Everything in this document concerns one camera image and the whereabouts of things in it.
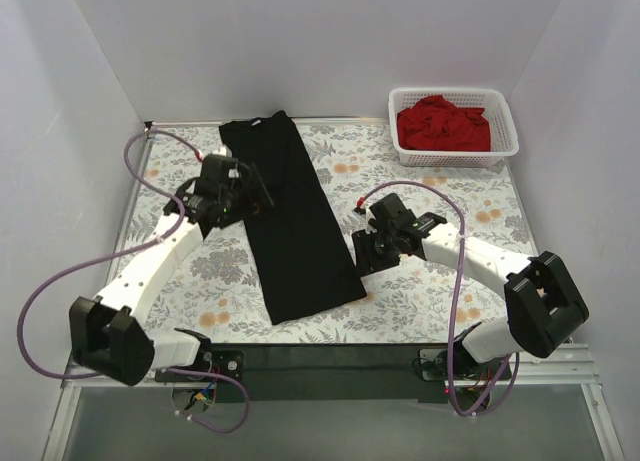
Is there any black t-shirt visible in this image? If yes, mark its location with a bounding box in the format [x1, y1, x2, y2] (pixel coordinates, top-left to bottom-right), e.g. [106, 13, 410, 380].
[219, 111, 366, 325]

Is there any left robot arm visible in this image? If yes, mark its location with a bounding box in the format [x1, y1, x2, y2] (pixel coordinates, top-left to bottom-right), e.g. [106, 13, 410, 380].
[69, 154, 274, 386]

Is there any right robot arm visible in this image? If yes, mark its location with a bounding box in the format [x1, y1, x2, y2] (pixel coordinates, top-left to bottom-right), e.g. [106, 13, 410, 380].
[351, 194, 589, 379]

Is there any floral table mat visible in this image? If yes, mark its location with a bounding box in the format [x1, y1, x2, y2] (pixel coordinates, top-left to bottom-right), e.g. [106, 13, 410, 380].
[145, 122, 536, 344]

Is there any red t-shirt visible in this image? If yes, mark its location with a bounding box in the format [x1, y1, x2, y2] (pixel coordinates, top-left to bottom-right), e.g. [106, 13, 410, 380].
[396, 95, 491, 152]

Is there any white plastic basket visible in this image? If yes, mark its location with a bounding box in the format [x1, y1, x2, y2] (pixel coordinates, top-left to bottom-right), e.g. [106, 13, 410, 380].
[388, 87, 519, 168]

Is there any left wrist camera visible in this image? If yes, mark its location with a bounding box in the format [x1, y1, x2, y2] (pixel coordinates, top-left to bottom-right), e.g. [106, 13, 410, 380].
[202, 146, 241, 182]

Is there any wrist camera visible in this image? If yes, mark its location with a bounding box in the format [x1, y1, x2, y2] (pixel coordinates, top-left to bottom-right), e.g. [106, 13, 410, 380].
[202, 146, 241, 182]
[354, 196, 378, 233]

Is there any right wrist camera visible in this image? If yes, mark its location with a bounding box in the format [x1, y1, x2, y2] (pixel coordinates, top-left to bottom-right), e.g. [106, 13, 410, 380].
[354, 196, 378, 233]

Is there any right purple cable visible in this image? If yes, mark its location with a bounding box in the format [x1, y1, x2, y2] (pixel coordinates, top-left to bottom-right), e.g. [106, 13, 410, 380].
[362, 180, 521, 418]

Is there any purple cable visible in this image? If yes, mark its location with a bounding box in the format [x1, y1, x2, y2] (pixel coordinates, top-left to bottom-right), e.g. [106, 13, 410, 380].
[362, 180, 521, 418]
[17, 130, 251, 435]

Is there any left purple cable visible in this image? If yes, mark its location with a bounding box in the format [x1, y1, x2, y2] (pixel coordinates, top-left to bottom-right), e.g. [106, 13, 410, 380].
[17, 130, 251, 435]

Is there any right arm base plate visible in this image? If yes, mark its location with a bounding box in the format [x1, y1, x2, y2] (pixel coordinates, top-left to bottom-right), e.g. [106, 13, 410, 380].
[412, 345, 502, 381]

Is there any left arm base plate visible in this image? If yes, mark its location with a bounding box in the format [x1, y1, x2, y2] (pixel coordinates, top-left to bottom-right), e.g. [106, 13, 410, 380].
[154, 350, 244, 383]

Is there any aluminium table frame rail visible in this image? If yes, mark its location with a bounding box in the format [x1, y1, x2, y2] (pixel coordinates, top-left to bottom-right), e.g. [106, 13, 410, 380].
[42, 114, 624, 461]

